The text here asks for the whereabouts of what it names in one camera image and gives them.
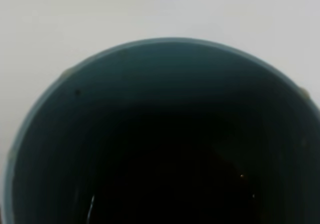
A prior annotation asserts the teal green cup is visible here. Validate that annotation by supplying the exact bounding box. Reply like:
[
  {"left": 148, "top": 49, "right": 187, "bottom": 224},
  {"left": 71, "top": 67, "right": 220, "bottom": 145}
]
[{"left": 0, "top": 38, "right": 320, "bottom": 224}]

